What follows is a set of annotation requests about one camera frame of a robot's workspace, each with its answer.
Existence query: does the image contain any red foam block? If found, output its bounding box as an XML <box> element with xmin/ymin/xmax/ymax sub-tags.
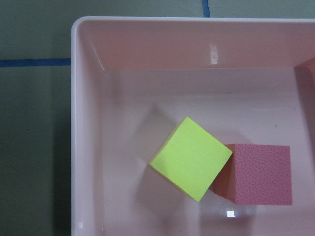
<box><xmin>213</xmin><ymin>144</ymin><xmax>292</xmax><ymax>206</ymax></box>

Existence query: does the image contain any purple foam block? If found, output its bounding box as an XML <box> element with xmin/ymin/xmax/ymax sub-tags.
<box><xmin>294</xmin><ymin>57</ymin><xmax>315</xmax><ymax>128</ymax></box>

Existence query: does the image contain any pink plastic bin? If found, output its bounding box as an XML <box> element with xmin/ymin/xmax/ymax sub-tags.
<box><xmin>71</xmin><ymin>17</ymin><xmax>315</xmax><ymax>236</ymax></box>

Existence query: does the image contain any yellow foam block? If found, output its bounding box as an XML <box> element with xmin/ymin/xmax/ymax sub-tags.
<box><xmin>148</xmin><ymin>117</ymin><xmax>232</xmax><ymax>202</ymax></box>

